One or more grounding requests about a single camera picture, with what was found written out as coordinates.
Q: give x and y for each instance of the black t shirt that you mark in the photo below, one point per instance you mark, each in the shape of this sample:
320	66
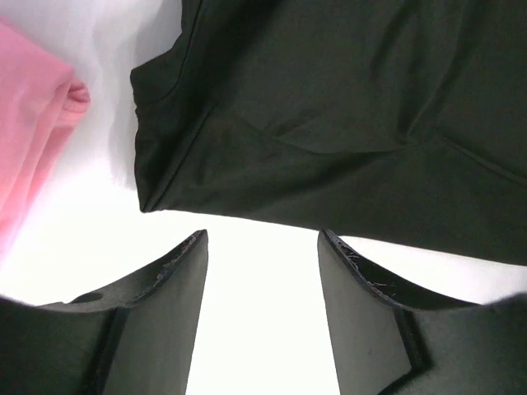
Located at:
402	121

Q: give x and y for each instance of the pink folded t shirt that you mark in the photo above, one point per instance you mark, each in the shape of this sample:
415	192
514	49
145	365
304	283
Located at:
42	101

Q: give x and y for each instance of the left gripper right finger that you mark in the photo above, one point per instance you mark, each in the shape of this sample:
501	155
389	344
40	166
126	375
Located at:
391	336

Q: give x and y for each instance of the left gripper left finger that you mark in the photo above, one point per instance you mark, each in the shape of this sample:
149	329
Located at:
133	336

